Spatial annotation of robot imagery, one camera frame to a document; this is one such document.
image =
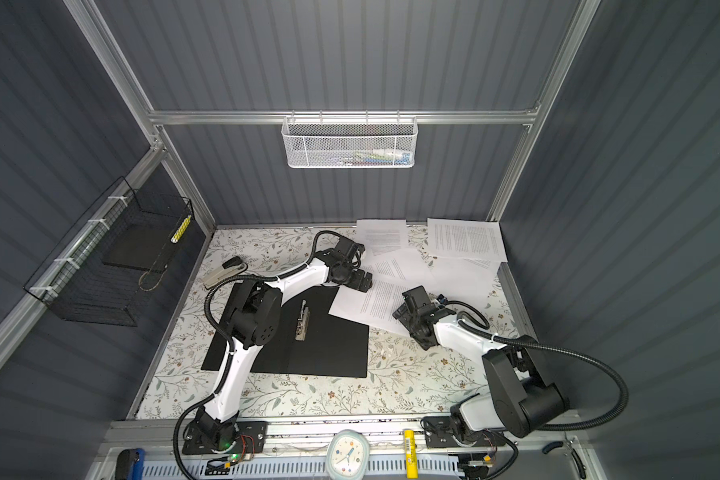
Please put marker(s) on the yellow glue stick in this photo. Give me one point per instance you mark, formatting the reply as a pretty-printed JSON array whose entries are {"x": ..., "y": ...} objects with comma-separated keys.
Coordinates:
[{"x": 409, "y": 446}]

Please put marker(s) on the white round clock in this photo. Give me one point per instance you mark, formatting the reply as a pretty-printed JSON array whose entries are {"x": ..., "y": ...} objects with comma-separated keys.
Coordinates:
[{"x": 347, "y": 456}]

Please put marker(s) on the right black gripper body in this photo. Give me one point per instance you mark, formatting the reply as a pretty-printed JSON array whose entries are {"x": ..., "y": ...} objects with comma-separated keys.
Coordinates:
[{"x": 412, "y": 330}]

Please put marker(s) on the yellow marker in black basket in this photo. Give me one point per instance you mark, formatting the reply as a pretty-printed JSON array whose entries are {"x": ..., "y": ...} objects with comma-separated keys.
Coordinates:
[{"x": 181, "y": 229}]

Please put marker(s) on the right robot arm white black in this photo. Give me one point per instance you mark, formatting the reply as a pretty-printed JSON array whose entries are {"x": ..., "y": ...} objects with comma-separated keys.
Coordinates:
[{"x": 522, "y": 396}]

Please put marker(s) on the black grey stapler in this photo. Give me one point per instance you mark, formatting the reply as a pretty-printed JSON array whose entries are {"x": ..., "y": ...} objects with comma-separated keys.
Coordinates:
[{"x": 227, "y": 269}]

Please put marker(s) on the beige black clip folder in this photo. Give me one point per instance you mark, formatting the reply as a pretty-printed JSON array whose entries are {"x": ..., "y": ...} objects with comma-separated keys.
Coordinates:
[{"x": 311, "y": 342}]

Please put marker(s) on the black wire mesh basket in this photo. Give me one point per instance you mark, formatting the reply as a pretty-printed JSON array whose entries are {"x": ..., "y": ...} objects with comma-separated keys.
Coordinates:
[{"x": 108, "y": 272}]

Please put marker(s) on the black handled pliers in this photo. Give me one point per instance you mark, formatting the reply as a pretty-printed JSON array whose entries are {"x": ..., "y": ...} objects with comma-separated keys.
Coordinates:
[{"x": 567, "y": 449}]

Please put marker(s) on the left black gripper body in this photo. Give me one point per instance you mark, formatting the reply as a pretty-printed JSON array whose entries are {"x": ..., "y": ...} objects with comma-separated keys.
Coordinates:
[{"x": 345, "y": 275}]

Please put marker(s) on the white wire mesh basket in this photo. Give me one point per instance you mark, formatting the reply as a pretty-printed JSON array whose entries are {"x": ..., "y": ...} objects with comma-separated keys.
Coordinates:
[{"x": 354, "y": 145}]

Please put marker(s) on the blue black tool handle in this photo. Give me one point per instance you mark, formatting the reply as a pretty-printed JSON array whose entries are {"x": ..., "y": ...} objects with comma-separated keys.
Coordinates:
[{"x": 130, "y": 464}]

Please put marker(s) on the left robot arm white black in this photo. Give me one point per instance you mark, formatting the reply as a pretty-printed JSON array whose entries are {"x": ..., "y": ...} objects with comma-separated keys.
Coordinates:
[{"x": 245, "y": 312}]

